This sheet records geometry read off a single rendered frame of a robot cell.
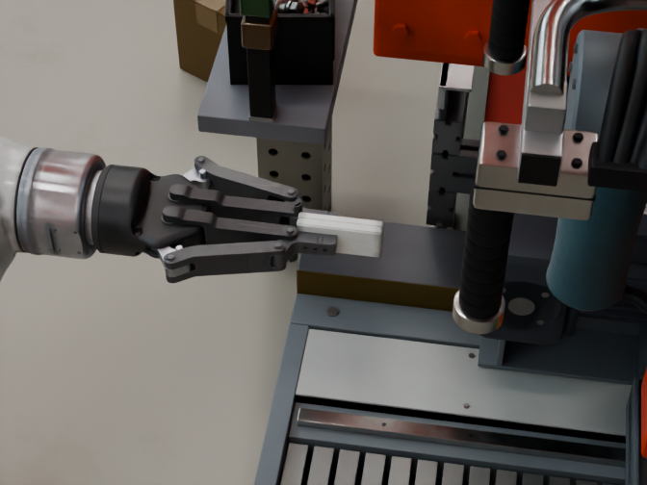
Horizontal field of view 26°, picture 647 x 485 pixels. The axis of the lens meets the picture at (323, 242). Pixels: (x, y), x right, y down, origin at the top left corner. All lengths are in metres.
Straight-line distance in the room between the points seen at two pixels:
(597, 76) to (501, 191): 0.18
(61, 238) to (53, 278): 1.10
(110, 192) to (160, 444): 0.93
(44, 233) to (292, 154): 1.00
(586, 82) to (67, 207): 0.44
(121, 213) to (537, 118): 0.35
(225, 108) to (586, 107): 0.75
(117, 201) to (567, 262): 0.57
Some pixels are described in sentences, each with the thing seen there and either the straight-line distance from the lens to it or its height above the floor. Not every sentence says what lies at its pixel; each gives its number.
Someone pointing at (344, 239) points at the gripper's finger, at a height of 0.83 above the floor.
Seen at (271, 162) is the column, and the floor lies 0.19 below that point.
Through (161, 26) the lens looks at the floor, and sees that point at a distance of 2.71.
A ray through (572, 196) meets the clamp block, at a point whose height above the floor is 0.93.
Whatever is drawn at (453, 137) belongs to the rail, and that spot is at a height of 0.31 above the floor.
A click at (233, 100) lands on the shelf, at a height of 0.45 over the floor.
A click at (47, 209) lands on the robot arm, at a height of 0.86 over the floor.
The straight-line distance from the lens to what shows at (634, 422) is 1.90.
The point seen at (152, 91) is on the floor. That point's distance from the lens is 2.56.
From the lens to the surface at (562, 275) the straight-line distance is 1.55.
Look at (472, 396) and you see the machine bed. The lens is 1.99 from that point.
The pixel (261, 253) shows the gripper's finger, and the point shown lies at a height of 0.84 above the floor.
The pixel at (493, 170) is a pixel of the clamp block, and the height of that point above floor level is 0.94.
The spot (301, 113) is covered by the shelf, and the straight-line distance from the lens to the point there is 1.83.
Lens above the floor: 1.67
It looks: 47 degrees down
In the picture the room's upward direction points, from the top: straight up
